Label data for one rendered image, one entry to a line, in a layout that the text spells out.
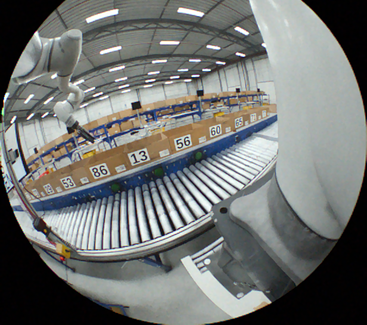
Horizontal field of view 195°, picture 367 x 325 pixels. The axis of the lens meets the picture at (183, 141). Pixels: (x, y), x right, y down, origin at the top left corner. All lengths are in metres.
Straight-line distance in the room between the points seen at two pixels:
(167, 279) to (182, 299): 0.28
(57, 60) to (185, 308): 1.67
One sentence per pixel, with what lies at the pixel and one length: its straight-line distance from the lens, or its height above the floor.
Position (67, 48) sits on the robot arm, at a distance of 0.46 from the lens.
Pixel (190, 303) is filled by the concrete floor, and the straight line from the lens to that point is 1.34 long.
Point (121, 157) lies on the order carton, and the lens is 0.91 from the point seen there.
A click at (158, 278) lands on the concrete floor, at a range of 1.38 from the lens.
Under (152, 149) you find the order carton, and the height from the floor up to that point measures 0.99.
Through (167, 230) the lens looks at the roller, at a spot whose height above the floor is 0.75.
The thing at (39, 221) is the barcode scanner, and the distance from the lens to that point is 0.68.
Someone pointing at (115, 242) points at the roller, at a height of 0.75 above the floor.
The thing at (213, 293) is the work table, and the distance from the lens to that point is 0.55.
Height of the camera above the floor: 1.29
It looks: 19 degrees down
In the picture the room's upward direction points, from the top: 12 degrees counter-clockwise
